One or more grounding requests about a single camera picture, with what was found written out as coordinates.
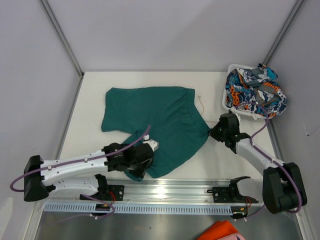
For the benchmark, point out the left aluminium frame post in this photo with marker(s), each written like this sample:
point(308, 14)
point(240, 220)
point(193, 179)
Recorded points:
point(53, 20)

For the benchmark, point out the white slotted cable duct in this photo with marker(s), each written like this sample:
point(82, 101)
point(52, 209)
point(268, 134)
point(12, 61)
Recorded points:
point(132, 208)

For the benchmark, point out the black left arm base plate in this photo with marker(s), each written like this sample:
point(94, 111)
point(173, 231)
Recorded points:
point(112, 192)

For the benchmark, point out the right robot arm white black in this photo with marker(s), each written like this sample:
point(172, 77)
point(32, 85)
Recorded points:
point(282, 185)

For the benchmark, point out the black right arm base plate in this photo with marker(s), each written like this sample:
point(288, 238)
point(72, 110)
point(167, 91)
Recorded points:
point(229, 194)

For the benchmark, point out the white plastic mesh basket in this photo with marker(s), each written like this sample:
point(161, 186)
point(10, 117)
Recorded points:
point(238, 111)

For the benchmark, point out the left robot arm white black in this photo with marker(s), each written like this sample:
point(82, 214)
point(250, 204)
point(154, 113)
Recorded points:
point(83, 176)

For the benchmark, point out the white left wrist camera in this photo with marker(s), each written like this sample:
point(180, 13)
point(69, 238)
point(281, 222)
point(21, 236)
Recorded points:
point(154, 145)

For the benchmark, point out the orange cloth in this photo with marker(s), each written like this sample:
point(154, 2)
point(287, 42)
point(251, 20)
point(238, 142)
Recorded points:
point(218, 230)

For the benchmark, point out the patterned blue orange shorts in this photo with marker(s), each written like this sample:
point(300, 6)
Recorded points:
point(255, 90)

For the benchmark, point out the pink cloth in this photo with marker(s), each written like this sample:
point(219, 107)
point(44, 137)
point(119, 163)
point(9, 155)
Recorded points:
point(234, 236)

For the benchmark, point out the aluminium mounting rail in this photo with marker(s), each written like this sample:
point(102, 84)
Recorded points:
point(176, 191)

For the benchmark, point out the teal green shorts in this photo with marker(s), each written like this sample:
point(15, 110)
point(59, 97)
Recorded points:
point(170, 112)

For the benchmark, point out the aluminium frame post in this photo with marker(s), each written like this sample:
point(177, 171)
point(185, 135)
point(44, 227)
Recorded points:
point(294, 12)
point(53, 20)

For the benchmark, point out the right aluminium frame post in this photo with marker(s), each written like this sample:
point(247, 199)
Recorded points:
point(294, 12)

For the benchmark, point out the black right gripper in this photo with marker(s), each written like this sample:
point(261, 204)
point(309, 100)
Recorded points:
point(216, 132)

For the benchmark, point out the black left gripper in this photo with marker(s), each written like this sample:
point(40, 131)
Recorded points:
point(139, 165)

